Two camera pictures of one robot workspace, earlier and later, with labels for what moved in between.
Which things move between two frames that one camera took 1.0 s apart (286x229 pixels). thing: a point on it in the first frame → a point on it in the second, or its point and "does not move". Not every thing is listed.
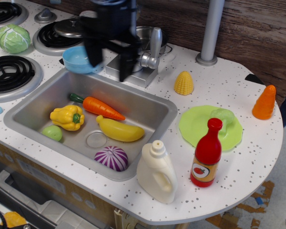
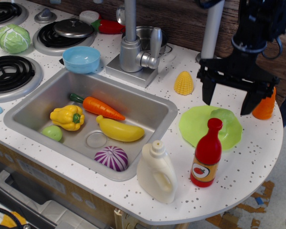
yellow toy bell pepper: x=69 y=117 does not move
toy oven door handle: x=47 y=210 does not move
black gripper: x=117 y=25 → x=239 y=72
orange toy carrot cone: x=264 y=106 does not move
